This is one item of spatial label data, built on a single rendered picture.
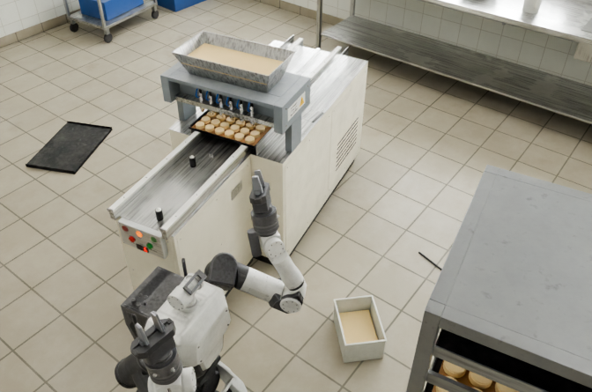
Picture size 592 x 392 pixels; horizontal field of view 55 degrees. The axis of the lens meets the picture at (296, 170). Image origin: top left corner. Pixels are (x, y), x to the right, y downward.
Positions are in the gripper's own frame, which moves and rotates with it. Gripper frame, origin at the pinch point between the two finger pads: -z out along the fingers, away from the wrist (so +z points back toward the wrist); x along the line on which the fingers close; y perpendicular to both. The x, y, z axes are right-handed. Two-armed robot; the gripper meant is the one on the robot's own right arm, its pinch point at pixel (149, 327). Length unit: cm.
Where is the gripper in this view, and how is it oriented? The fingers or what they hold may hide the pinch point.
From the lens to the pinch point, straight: 152.1
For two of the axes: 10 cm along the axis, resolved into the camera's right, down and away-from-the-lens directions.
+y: 7.4, 3.1, -6.0
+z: 1.1, 8.1, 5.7
